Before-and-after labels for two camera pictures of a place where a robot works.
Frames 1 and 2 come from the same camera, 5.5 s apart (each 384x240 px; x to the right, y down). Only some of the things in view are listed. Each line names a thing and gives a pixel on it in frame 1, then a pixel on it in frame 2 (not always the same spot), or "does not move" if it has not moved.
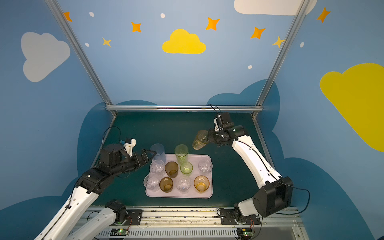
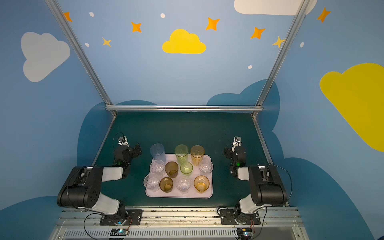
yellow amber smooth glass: (201, 183) does not move
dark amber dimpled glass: (166, 184) does not move
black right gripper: (212, 138) -> (229, 152)
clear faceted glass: (183, 184) does not move
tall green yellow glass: (201, 140) -> (197, 152)
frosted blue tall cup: (159, 149) does not move
